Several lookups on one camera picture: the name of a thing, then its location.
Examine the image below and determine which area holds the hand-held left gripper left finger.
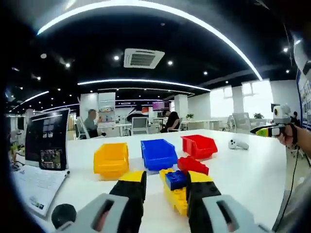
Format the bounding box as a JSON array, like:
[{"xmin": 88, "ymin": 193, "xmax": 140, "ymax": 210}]
[{"xmin": 58, "ymin": 170, "xmax": 148, "ymax": 233}]

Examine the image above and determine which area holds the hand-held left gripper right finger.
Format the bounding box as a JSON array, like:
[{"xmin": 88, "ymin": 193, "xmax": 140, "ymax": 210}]
[{"xmin": 186, "ymin": 170, "xmax": 269, "ymax": 233}]

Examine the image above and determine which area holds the yellow toy block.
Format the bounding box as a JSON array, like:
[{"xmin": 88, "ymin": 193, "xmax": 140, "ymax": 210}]
[{"xmin": 159, "ymin": 168, "xmax": 189, "ymax": 216}]

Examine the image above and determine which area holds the blue toy block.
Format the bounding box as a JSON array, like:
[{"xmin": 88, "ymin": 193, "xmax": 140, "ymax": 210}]
[{"xmin": 165, "ymin": 169, "xmax": 188, "ymax": 191}]

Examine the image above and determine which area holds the red toy block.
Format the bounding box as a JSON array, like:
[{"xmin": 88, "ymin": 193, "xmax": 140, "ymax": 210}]
[{"xmin": 177, "ymin": 156, "xmax": 209, "ymax": 176}]

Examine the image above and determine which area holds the yellow plastic bin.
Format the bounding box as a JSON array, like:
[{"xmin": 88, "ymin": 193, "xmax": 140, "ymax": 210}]
[{"xmin": 93, "ymin": 142, "xmax": 129, "ymax": 181}]

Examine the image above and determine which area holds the red plastic bin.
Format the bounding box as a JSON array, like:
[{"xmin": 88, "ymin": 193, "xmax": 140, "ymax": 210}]
[{"xmin": 180, "ymin": 134, "xmax": 218, "ymax": 160}]

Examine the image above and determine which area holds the blue plastic bin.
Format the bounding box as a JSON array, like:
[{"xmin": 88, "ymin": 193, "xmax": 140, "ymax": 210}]
[{"xmin": 140, "ymin": 138, "xmax": 178, "ymax": 172}]

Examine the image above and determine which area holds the person's right hand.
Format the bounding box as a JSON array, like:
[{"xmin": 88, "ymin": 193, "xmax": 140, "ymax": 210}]
[{"xmin": 278, "ymin": 123, "xmax": 302, "ymax": 146}]

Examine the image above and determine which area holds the white office chair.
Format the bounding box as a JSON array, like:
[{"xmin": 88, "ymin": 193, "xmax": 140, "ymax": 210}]
[{"xmin": 232, "ymin": 112, "xmax": 251, "ymax": 133}]

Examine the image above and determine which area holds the white handheld controller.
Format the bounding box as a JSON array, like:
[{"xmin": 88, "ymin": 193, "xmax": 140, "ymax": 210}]
[{"xmin": 228, "ymin": 138, "xmax": 249, "ymax": 150}]

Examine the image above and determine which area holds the black round knob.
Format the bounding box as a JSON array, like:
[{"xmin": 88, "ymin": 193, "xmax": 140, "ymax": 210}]
[{"xmin": 51, "ymin": 203, "xmax": 77, "ymax": 230}]

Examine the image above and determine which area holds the grey mesh office chair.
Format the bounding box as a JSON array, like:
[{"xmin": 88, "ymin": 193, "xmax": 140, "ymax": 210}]
[{"xmin": 131, "ymin": 117, "xmax": 149, "ymax": 136}]

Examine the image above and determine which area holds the purple screen monitor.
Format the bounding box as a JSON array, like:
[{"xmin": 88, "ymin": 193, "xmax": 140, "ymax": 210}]
[{"xmin": 152, "ymin": 101, "xmax": 171, "ymax": 111}]

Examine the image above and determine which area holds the white laptop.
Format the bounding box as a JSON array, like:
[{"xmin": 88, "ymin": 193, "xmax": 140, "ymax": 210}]
[{"xmin": 12, "ymin": 108, "xmax": 71, "ymax": 216}]

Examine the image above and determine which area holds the ceiling air conditioner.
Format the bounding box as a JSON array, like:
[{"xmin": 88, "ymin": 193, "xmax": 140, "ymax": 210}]
[{"xmin": 123, "ymin": 48, "xmax": 165, "ymax": 69}]

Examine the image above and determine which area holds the blue white wall poster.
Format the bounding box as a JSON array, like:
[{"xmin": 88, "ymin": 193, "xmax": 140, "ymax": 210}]
[{"xmin": 296, "ymin": 67, "xmax": 311, "ymax": 132}]

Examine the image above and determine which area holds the black cable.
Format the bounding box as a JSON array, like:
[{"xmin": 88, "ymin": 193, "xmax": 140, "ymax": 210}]
[{"xmin": 274, "ymin": 145, "xmax": 300, "ymax": 226}]

